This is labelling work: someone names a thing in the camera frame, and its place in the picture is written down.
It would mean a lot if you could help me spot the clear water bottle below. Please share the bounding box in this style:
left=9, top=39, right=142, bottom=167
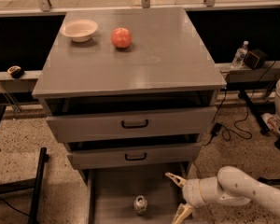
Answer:
left=231, top=41, right=249, bottom=69

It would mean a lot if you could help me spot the grey drawer cabinet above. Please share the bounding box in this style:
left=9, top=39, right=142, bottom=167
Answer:
left=31, top=7, right=227, bottom=185

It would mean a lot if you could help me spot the tape measure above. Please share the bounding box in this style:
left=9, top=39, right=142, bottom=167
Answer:
left=7, top=65, right=24, bottom=78

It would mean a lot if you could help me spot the grey drawer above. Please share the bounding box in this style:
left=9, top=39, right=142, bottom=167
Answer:
left=86, top=162, right=185, bottom=224
left=67, top=143, right=201, bottom=170
left=47, top=106, right=217, bottom=143

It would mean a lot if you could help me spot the black chair frame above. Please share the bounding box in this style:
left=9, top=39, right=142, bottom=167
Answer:
left=0, top=105, right=49, bottom=224

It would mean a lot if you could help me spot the grey middle drawer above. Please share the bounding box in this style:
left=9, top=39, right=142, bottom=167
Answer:
left=67, top=143, right=201, bottom=170

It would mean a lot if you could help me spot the small black box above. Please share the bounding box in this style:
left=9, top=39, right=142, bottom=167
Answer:
left=245, top=49, right=268, bottom=70

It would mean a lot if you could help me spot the red apple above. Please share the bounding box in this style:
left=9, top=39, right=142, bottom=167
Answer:
left=111, top=28, right=132, bottom=49

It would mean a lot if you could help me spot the black power adapter cable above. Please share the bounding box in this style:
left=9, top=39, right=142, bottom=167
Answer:
left=202, top=59, right=278, bottom=147

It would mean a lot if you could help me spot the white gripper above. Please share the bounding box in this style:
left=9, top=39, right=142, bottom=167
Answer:
left=165, top=172, right=206, bottom=224

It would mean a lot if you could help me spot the grey top drawer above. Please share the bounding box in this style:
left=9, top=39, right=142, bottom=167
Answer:
left=47, top=106, right=217, bottom=143

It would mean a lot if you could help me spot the white bowl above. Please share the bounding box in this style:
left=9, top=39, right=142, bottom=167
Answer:
left=60, top=20, right=98, bottom=43

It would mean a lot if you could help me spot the grey bottom drawer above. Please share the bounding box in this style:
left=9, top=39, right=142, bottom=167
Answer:
left=86, top=162, right=185, bottom=224

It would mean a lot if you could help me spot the black caster wheel leg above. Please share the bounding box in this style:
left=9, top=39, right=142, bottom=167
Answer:
left=258, top=177, right=280, bottom=186

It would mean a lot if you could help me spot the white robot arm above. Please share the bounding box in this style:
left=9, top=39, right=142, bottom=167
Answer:
left=165, top=166, right=280, bottom=224

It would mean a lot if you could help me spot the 7up soda can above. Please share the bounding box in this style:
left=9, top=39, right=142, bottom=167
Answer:
left=133, top=195, right=147, bottom=216

